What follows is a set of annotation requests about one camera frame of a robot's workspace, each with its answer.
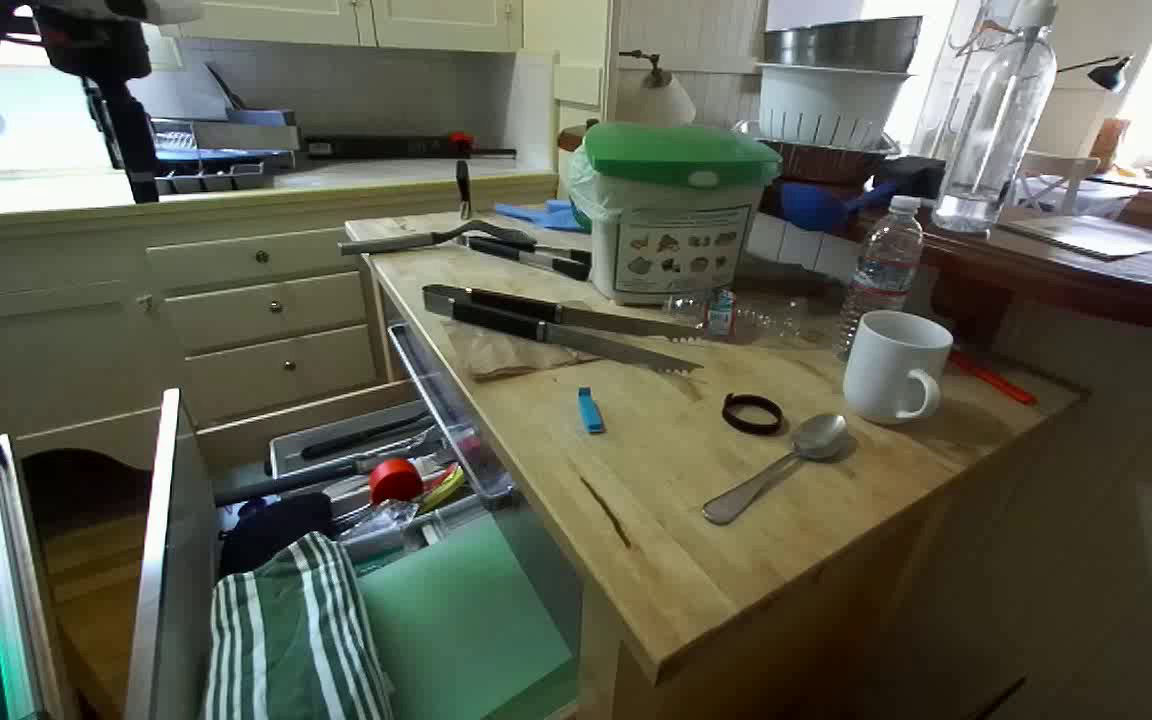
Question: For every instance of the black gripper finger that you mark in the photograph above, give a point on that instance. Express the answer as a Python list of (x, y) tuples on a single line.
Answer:
[(136, 135), (113, 124)]

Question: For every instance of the clear plastic water bottle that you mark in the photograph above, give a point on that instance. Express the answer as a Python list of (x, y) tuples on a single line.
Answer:
[(889, 261)]

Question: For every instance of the black desk lamp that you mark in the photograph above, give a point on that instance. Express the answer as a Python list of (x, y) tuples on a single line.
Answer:
[(1107, 73)]

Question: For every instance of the dark quilted pot holder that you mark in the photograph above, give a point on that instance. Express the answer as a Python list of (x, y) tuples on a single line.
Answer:
[(269, 529)]

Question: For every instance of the blue cloth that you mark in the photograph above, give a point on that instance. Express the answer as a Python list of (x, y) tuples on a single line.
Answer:
[(545, 217)]

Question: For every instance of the metal spoon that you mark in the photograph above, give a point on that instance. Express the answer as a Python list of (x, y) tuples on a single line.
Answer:
[(818, 438)]

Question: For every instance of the small clear bottle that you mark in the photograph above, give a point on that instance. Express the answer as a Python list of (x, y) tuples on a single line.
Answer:
[(722, 315)]

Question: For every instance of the white ceramic mug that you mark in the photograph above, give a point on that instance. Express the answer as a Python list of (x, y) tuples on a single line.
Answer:
[(889, 362)]

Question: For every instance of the clear cutlery tray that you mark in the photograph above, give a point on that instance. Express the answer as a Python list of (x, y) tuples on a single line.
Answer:
[(339, 432)]

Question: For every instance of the grey kitchen appliance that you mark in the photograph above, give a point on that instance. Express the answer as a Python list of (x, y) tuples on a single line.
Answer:
[(237, 135)]

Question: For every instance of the green white striped towel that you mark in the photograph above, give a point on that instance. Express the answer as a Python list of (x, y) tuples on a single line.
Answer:
[(288, 640)]

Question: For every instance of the stainless steel pot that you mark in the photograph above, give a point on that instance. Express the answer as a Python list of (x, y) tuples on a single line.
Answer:
[(843, 47)]

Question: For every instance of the green cutting mat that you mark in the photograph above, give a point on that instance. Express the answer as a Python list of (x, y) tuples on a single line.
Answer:
[(471, 624)]

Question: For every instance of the red flat stick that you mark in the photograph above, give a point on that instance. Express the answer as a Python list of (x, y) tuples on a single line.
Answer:
[(995, 379)]

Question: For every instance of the slim black tongs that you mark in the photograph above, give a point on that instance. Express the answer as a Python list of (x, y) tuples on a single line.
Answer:
[(539, 252)]

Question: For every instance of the steel sided kitchen drawer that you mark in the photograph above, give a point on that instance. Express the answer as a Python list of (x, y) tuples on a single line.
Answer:
[(174, 560)]

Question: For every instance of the cream base cabinet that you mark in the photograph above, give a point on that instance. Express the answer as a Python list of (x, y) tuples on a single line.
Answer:
[(257, 315)]

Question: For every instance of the white colander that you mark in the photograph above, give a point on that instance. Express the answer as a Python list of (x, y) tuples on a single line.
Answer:
[(830, 109)]

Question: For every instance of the white wall cabinet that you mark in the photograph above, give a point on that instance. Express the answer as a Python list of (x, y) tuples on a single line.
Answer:
[(339, 22)]

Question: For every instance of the tall clear glass bottle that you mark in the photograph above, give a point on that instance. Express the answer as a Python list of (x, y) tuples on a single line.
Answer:
[(989, 122)]

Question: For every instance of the white shade table lamp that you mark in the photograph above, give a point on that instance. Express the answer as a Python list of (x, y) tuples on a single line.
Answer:
[(656, 101)]

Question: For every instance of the steel tongs with black grips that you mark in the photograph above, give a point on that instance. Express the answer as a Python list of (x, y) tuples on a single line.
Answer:
[(511, 316)]

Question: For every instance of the small blue plastic item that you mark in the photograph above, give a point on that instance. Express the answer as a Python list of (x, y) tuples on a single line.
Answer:
[(588, 412)]

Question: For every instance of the white paper sheet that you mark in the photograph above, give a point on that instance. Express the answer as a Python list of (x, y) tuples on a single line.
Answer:
[(1089, 238)]

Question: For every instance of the long black counter rack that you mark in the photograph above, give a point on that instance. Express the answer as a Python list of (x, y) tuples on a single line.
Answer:
[(388, 145)]

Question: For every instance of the white bin with green lid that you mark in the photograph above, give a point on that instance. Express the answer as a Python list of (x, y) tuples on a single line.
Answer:
[(669, 252)]

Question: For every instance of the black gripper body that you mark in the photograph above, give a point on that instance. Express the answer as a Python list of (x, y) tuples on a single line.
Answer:
[(89, 42)]

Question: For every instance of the dark brown wooden counter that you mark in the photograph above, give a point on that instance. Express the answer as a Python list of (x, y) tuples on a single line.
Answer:
[(1070, 280)]

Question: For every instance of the yellow green kitchen utensil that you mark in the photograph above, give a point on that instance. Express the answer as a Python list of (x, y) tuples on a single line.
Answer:
[(442, 489)]

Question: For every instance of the red kitchen utensil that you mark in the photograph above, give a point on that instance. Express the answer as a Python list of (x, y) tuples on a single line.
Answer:
[(394, 483)]

